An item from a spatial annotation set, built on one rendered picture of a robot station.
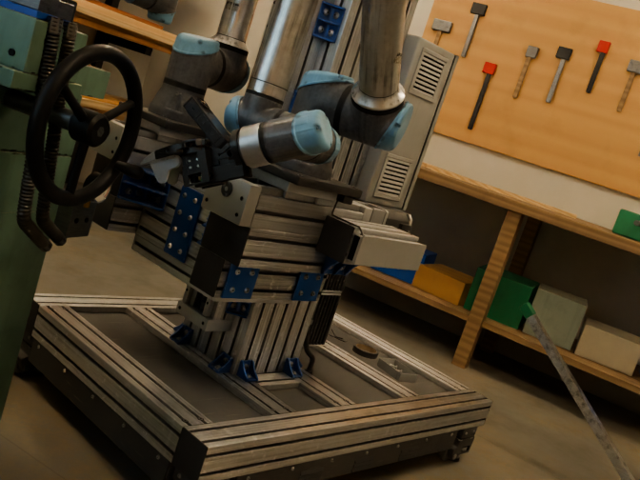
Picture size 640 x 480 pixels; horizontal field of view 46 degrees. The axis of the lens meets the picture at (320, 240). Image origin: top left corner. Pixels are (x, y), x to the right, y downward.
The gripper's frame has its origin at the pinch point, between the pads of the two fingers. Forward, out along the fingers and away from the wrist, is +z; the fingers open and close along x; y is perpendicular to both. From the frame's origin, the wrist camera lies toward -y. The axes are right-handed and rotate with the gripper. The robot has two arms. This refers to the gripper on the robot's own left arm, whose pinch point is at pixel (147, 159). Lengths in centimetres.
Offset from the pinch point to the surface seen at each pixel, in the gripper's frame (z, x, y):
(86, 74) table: 15.3, 7.2, -21.2
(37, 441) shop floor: 58, 27, 55
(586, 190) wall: -77, 304, 7
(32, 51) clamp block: 5.7, -20.5, -17.3
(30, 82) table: 8.2, -19.2, -13.1
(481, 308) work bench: -21, 246, 56
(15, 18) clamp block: 7.1, -21.7, -23.0
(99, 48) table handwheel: -3.9, -15.9, -16.5
